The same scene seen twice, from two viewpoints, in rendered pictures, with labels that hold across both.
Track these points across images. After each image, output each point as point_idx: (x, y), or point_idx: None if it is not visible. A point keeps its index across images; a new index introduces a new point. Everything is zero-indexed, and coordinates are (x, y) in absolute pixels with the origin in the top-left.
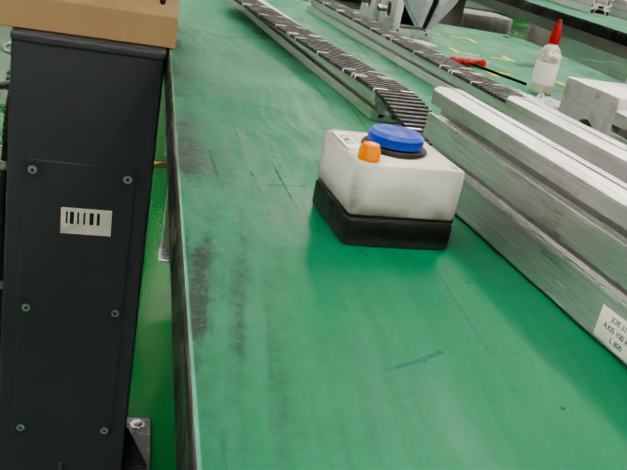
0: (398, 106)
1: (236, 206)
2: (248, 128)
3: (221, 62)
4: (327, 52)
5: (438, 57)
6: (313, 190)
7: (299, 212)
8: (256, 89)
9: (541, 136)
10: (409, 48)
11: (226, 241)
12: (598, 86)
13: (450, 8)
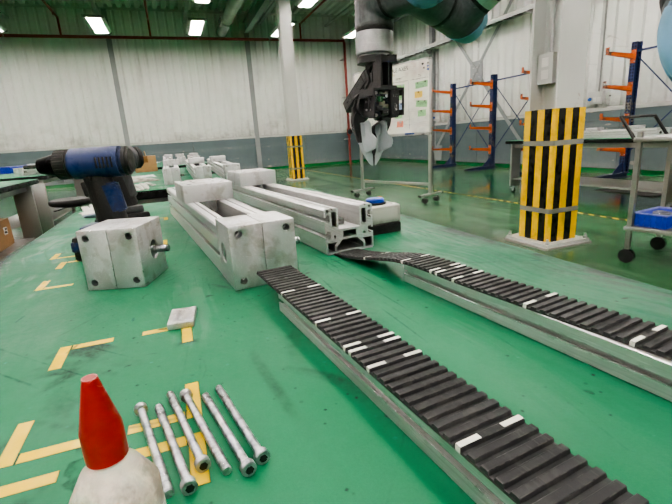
0: (402, 253)
1: (418, 225)
2: (467, 247)
3: (646, 305)
4: (547, 295)
5: (450, 406)
6: (404, 233)
7: (401, 228)
8: (532, 277)
9: (328, 197)
10: (557, 445)
11: (409, 220)
12: (277, 215)
13: (366, 158)
